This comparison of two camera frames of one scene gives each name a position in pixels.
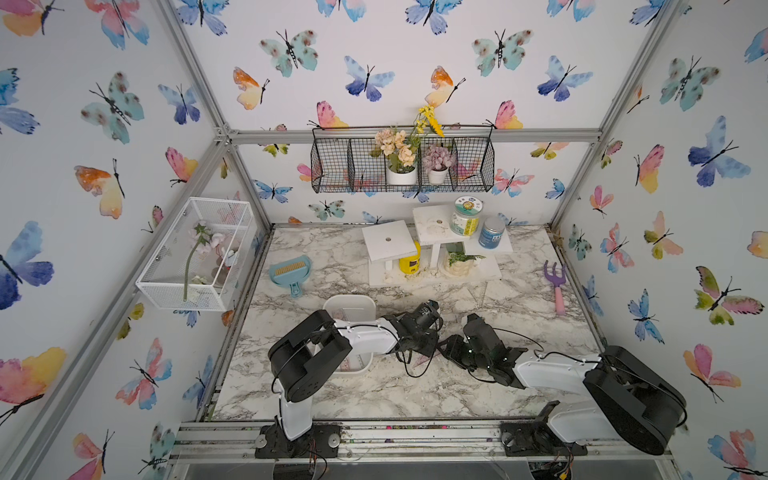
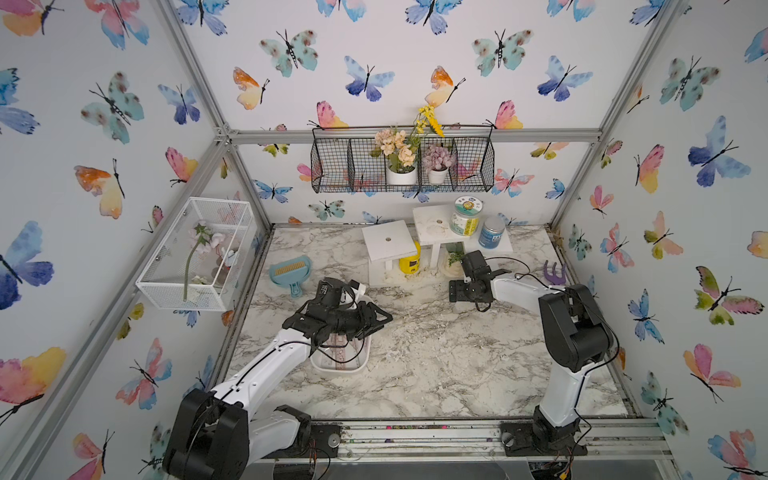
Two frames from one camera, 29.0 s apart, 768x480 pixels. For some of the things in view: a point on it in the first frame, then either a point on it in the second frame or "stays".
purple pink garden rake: x=557 y=280 stays
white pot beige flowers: x=399 y=149 stays
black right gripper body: x=460 y=353 → x=462 y=289
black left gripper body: x=423 y=345 → x=352 y=322
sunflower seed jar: x=466 y=216 stays
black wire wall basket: x=402 y=159 stays
